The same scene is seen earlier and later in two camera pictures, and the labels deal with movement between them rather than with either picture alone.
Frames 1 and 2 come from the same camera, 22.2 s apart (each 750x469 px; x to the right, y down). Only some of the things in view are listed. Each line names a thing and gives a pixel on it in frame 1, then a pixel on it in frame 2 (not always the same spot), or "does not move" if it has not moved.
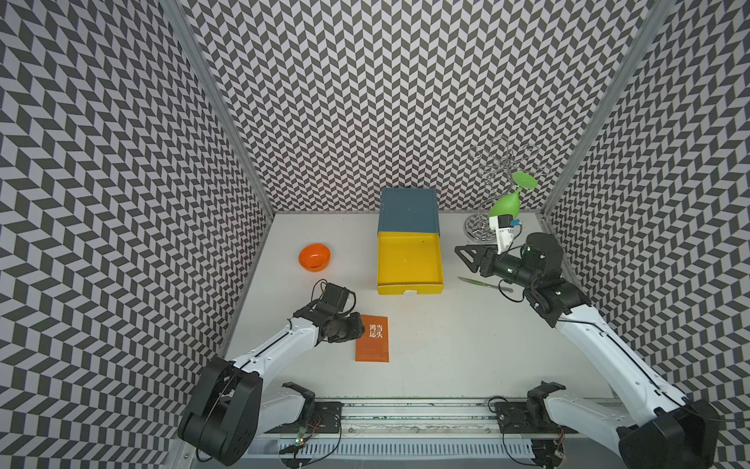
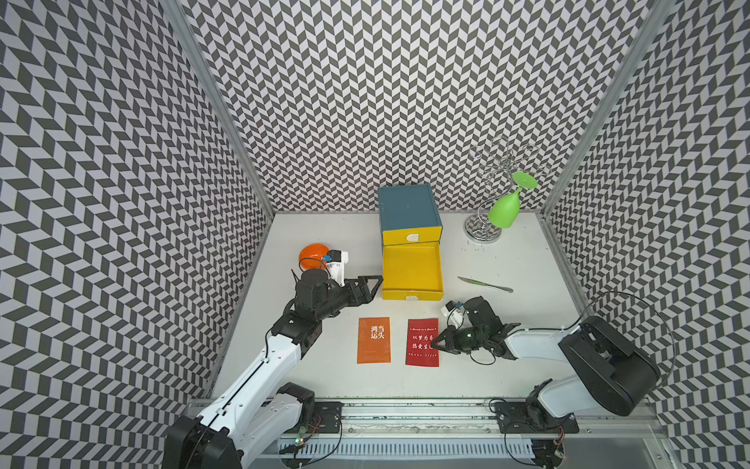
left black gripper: [355, 332] to [365, 296]
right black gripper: [484, 257] to [440, 337]
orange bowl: [314, 257] does not move
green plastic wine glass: [509, 204] does not move
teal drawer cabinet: [408, 210] does not move
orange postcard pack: [374, 343] does not move
